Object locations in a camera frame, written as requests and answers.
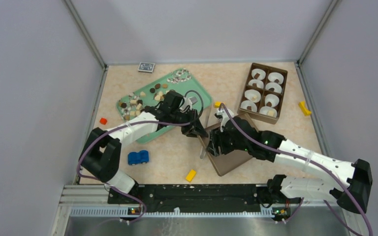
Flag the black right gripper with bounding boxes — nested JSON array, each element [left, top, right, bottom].
[[206, 125, 250, 156]]

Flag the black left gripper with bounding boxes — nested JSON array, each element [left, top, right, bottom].
[[170, 108, 208, 139]]

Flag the tan box lid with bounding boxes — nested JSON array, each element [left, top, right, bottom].
[[197, 112, 260, 177]]

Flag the green plastic tray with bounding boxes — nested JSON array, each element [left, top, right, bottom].
[[116, 68, 213, 145]]

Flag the brown chocolate box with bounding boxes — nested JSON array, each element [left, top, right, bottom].
[[237, 63, 288, 124]]

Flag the metal tweezers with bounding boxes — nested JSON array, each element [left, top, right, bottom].
[[200, 146, 206, 160]]

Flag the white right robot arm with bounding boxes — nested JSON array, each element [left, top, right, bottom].
[[207, 106, 373, 214]]

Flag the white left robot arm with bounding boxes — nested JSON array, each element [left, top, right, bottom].
[[76, 91, 208, 203]]

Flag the yellow block near tray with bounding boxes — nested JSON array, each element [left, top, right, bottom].
[[214, 101, 221, 108]]

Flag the yellow block front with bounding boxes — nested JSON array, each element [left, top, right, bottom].
[[185, 169, 197, 182]]

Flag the playing card deck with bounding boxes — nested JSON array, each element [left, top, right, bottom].
[[137, 62, 156, 73]]

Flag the white cup bottom right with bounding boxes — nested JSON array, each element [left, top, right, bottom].
[[259, 106, 278, 118]]

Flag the white cup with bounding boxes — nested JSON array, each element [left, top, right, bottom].
[[251, 68, 266, 81], [244, 89, 261, 103], [259, 106, 278, 118], [265, 82, 283, 93], [268, 72, 284, 85], [264, 94, 280, 108]]

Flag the white cup lower left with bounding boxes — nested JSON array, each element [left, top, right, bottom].
[[244, 89, 261, 103]]

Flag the blue toy car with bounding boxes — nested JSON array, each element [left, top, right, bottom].
[[127, 150, 150, 166]]

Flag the white cup lower right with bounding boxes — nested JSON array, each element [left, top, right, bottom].
[[264, 94, 280, 108]]

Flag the red small block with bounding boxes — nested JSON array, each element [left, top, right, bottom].
[[99, 118, 108, 125]]

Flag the white cup middle right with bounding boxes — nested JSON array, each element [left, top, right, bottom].
[[265, 82, 283, 93]]

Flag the white cup top left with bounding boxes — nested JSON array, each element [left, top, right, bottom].
[[251, 68, 266, 81]]

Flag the white cup top right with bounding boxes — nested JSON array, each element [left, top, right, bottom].
[[268, 72, 284, 85]]

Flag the yellow block right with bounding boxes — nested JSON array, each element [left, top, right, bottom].
[[298, 101, 312, 117]]

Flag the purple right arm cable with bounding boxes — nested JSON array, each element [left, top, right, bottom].
[[218, 102, 374, 236]]

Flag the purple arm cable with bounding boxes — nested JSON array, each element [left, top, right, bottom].
[[218, 102, 374, 236], [76, 89, 205, 225]]

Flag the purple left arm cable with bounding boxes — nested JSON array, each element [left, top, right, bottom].
[[76, 89, 205, 225]]

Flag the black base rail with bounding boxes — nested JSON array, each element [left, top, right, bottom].
[[107, 184, 300, 213]]

